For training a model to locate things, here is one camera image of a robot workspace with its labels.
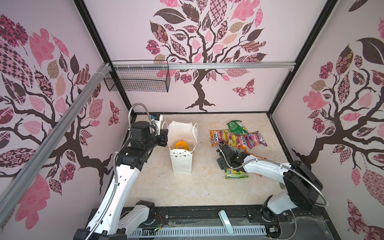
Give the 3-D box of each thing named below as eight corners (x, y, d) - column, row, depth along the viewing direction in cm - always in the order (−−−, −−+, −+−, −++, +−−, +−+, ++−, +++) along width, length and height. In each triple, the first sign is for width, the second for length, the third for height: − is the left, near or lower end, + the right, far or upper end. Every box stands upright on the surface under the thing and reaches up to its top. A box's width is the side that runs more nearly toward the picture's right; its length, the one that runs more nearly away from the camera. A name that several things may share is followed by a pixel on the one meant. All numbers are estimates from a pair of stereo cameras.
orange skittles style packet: (210, 146, 103) (211, 143, 100) (209, 133, 110) (210, 130, 107) (218, 146, 103) (219, 143, 100) (217, 133, 110) (217, 130, 107)
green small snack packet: (229, 134, 109) (229, 131, 106) (227, 123, 116) (227, 120, 113) (243, 134, 109) (244, 131, 106) (240, 123, 116) (241, 120, 113)
